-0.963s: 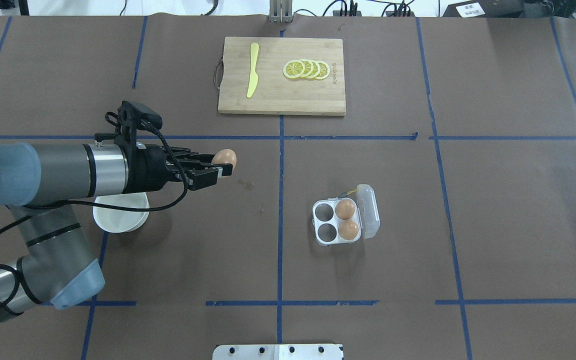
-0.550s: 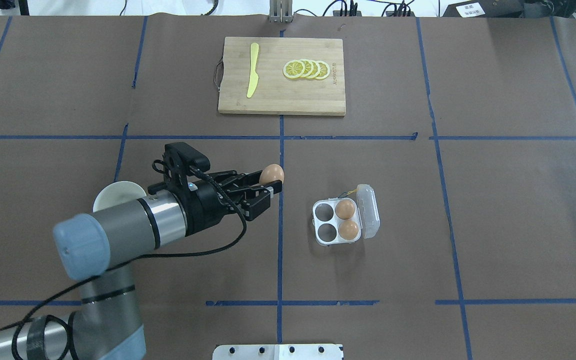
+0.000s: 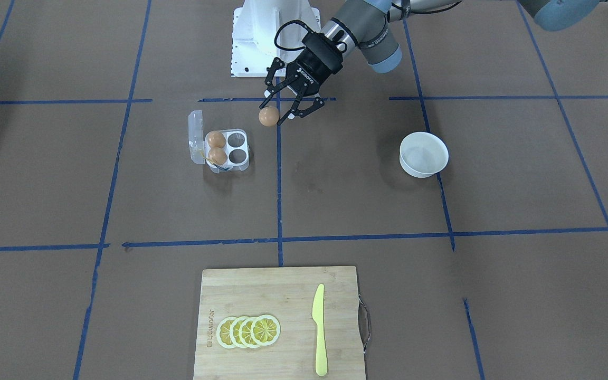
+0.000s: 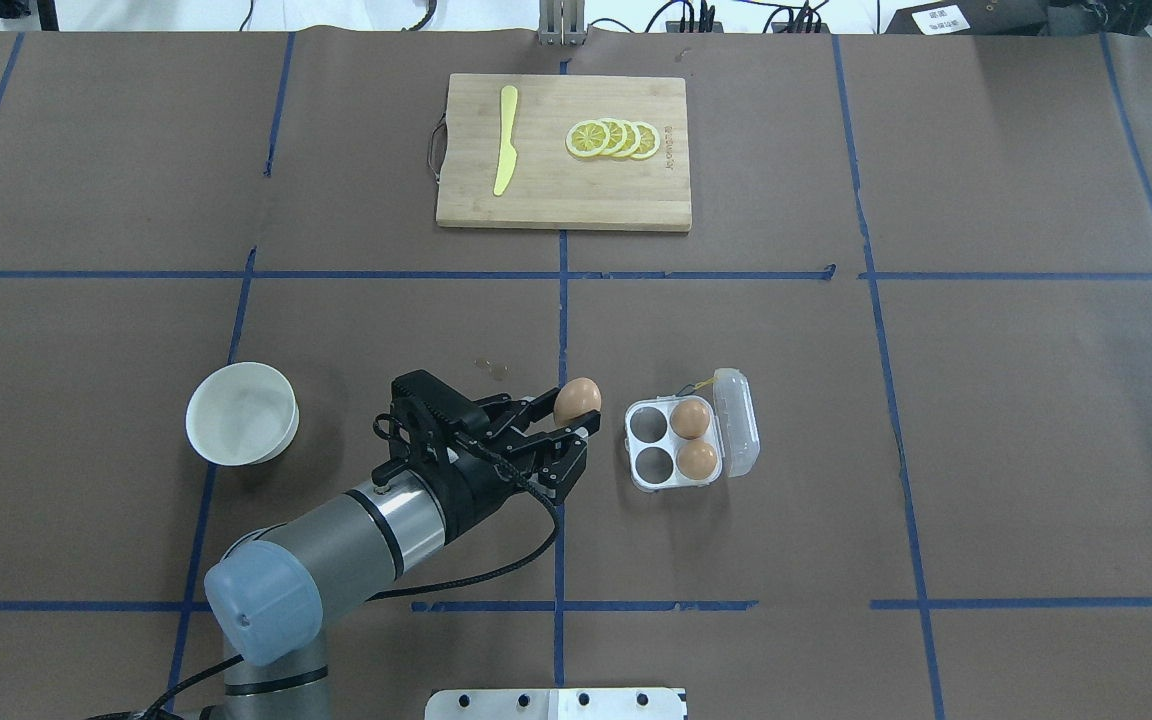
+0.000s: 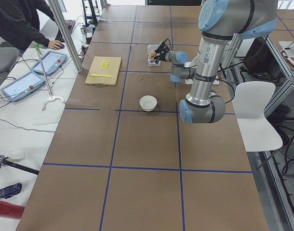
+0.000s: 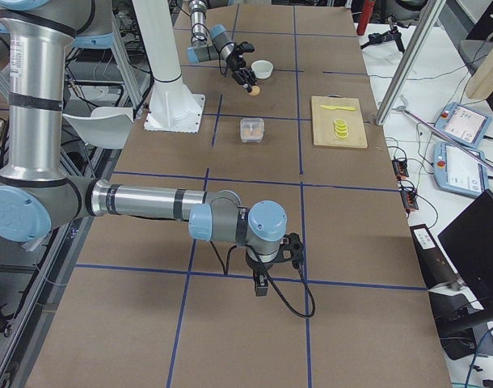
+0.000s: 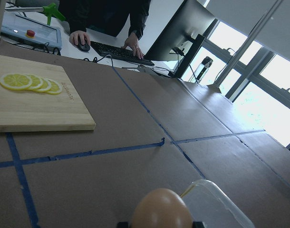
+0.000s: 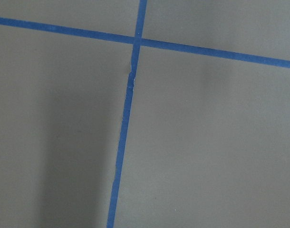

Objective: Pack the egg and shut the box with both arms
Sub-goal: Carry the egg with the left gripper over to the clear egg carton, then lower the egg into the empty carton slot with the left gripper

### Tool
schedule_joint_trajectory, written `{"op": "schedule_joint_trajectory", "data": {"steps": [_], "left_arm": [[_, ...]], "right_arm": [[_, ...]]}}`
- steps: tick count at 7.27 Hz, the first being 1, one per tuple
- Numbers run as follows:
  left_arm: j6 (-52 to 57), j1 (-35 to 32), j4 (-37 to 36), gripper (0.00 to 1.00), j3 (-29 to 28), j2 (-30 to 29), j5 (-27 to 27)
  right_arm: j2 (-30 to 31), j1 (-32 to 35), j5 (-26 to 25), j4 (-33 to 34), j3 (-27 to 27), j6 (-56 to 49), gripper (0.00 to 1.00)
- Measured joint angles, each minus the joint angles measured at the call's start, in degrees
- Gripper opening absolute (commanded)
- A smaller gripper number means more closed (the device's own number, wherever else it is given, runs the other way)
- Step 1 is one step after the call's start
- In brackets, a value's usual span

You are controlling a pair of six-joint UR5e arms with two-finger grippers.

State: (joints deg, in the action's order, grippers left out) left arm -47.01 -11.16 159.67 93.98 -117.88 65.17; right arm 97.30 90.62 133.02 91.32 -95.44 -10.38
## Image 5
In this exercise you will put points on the white bowl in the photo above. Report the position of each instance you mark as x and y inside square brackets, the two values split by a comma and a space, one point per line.
[148, 103]

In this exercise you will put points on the black tripod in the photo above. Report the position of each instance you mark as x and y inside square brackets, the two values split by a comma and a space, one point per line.
[4, 161]

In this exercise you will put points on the red cylinder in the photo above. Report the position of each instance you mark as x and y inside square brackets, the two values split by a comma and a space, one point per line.
[9, 210]

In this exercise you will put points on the bamboo cutting board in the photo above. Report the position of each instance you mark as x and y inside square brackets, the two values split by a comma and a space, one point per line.
[113, 69]

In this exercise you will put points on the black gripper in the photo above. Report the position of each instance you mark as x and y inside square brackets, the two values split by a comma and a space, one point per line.
[163, 56]

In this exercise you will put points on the folded dark umbrella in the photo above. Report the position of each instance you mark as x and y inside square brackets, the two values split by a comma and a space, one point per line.
[10, 191]

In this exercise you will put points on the teach pendant near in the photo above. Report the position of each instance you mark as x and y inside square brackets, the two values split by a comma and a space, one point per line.
[23, 86]

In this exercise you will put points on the clear plastic egg box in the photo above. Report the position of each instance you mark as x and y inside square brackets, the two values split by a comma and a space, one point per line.
[150, 48]

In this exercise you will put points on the white chair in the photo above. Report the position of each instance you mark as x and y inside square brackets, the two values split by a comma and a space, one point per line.
[250, 101]

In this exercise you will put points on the teach pendant far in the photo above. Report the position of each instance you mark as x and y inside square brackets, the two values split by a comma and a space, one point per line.
[52, 60]

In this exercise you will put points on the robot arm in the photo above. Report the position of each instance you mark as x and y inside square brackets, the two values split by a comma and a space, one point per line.
[218, 21]
[177, 60]

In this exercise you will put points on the person in black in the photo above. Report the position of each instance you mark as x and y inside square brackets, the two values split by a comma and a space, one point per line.
[20, 24]

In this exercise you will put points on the aluminium frame post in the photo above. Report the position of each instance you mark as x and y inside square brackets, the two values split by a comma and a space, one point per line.
[60, 21]

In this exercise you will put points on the yellow plastic knife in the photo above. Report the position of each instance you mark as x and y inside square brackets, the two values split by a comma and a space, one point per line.
[100, 75]

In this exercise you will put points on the lemon slice front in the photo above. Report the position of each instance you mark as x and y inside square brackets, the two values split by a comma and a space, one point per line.
[104, 66]

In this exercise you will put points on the teach pendant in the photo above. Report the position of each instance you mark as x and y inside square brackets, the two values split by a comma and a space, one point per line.
[23, 86]
[52, 60]

